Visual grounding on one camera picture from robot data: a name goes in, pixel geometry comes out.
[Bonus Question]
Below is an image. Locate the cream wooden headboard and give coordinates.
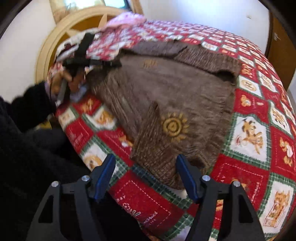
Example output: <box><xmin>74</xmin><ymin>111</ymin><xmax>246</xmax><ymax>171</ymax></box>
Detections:
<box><xmin>35</xmin><ymin>6</ymin><xmax>127</xmax><ymax>83</ymax></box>

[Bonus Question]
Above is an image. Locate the person's left hand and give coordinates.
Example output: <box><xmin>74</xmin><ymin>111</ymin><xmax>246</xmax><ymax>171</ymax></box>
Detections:
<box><xmin>49</xmin><ymin>69</ymin><xmax>85</xmax><ymax>101</ymax></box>

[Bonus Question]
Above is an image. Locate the silver door handle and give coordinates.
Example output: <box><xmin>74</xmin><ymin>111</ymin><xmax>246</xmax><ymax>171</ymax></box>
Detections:
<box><xmin>273</xmin><ymin>33</ymin><xmax>280</xmax><ymax>41</ymax></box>

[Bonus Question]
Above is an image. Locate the cream patterned curtain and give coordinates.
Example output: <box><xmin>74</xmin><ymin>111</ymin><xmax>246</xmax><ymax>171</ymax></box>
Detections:
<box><xmin>48</xmin><ymin>0</ymin><xmax>105</xmax><ymax>24</ymax></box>

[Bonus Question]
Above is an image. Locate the brown wooden door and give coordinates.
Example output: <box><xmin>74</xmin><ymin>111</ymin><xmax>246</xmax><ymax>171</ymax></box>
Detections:
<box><xmin>265</xmin><ymin>11</ymin><xmax>295</xmax><ymax>90</ymax></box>

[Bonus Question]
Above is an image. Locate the pink pillow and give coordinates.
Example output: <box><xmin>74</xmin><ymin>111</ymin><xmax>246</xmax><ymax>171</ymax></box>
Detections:
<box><xmin>99</xmin><ymin>12</ymin><xmax>147</xmax><ymax>30</ymax></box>

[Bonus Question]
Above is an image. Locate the white patterned pillow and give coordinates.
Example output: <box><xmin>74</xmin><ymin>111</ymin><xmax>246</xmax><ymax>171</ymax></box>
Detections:
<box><xmin>55</xmin><ymin>28</ymin><xmax>100</xmax><ymax>61</ymax></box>

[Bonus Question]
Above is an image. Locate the black sleeve left forearm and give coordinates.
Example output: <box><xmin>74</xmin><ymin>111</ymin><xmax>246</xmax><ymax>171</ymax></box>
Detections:
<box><xmin>1</xmin><ymin>81</ymin><xmax>56</xmax><ymax>138</ymax></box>

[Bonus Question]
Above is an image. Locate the brown knit sun sweater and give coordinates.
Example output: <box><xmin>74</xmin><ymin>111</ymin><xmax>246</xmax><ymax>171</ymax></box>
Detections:
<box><xmin>86</xmin><ymin>41</ymin><xmax>242</xmax><ymax>189</ymax></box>

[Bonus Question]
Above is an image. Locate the window with dark frame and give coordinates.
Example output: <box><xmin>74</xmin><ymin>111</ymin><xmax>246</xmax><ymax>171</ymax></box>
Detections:
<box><xmin>64</xmin><ymin>0</ymin><xmax>130</xmax><ymax>9</ymax></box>

